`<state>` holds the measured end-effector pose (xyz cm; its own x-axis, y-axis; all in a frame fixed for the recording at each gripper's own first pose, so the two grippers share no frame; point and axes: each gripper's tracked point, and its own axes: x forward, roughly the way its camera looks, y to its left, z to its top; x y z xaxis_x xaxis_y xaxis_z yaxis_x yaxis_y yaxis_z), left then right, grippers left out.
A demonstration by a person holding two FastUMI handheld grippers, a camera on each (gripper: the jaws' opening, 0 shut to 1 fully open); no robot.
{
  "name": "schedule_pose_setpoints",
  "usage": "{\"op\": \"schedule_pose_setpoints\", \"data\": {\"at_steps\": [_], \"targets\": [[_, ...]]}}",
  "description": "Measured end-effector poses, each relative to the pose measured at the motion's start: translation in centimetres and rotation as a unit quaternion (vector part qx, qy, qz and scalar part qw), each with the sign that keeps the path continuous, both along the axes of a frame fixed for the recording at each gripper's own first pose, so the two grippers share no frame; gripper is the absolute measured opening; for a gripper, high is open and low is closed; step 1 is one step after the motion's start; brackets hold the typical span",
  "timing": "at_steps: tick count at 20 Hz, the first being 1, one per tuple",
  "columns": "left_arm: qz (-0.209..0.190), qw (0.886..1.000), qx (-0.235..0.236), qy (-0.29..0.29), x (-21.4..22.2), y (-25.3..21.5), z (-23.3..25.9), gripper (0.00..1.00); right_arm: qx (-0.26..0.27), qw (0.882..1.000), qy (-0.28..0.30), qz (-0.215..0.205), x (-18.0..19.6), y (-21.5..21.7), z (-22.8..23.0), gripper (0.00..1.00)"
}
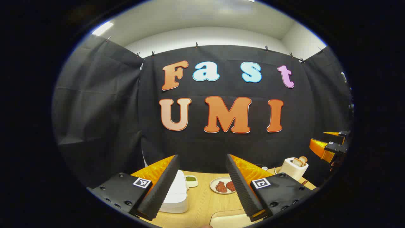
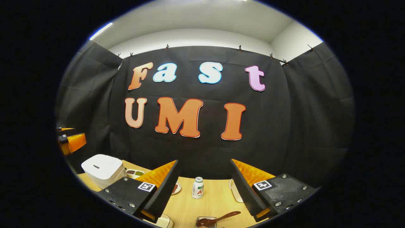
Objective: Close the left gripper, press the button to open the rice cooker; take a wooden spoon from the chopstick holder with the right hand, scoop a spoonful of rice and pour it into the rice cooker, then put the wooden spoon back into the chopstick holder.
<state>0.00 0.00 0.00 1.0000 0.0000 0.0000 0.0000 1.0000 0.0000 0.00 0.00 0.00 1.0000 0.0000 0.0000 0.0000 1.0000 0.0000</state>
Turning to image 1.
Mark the clear glass dish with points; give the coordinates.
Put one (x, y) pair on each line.
(227, 220)

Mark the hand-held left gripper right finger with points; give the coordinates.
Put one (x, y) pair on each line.
(242, 190)

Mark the cream toaster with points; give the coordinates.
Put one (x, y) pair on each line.
(292, 172)

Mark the toast bread slice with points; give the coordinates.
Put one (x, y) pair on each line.
(303, 159)
(297, 162)

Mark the ceiling light panel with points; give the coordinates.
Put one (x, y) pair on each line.
(102, 28)

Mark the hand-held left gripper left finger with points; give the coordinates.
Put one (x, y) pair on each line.
(159, 190)

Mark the white rice cooker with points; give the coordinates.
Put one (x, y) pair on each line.
(175, 196)

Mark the red meat piece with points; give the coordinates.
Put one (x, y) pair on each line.
(230, 186)
(221, 187)

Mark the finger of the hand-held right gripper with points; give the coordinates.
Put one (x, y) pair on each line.
(319, 148)
(338, 138)

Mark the white divided condiment dish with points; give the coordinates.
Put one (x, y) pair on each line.
(191, 181)

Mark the white round plate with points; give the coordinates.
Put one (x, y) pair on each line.
(218, 180)

